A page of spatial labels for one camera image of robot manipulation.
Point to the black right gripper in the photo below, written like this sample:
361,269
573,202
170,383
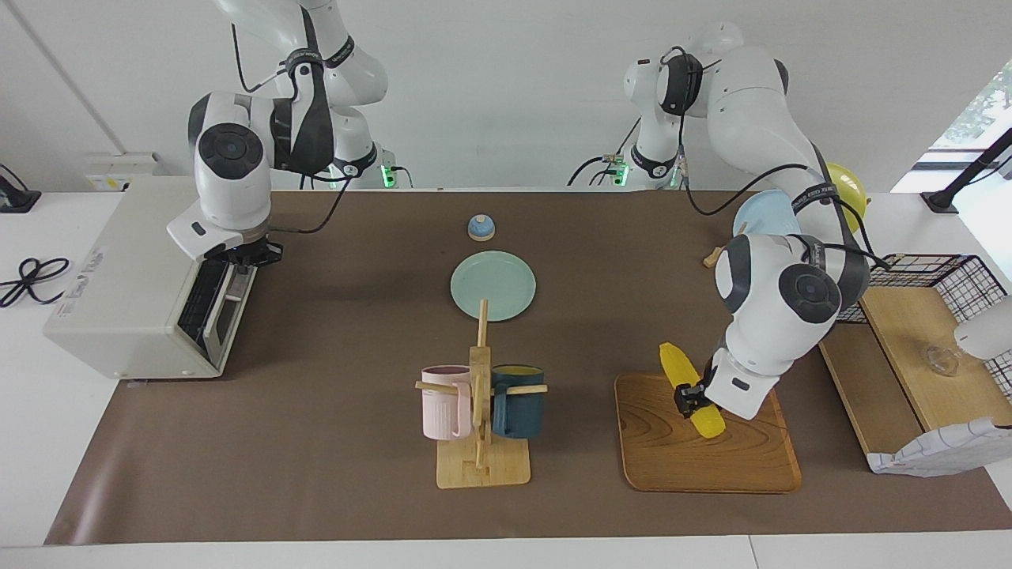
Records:
249,253

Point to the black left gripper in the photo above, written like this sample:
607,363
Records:
700,393

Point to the yellow corn cob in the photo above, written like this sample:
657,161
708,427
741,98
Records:
674,363

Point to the pale green plate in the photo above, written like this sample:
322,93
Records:
494,284

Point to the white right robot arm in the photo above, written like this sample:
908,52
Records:
229,190

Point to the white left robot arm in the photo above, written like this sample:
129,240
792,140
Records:
759,332

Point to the cream toaster oven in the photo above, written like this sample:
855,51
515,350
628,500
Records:
118,276

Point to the wooden serving tray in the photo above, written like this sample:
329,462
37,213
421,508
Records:
672,466

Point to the wooden plate rack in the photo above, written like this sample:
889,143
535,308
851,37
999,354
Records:
713,257

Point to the dark teal mug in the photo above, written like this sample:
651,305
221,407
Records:
522,407

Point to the light blue plate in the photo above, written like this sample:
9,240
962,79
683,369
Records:
763,213

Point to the brown table mat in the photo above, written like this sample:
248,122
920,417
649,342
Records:
332,442

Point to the wooden mug tree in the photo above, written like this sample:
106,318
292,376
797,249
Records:
482,466

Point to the two-tier wooden shelf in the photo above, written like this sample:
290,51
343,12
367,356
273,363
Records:
909,348

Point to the small blue call bell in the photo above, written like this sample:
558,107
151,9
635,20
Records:
481,229

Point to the small black clamp stand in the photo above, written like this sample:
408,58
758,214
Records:
14,197

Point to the pink mug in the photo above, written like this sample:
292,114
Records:
443,407

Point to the clear drinking glass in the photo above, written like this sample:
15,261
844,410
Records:
941,359

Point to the white checked cloth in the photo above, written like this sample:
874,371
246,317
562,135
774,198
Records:
941,450

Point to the yellow plate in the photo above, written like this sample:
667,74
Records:
852,194

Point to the white rounded device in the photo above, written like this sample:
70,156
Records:
988,332

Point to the white wall socket box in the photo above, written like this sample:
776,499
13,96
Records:
118,170

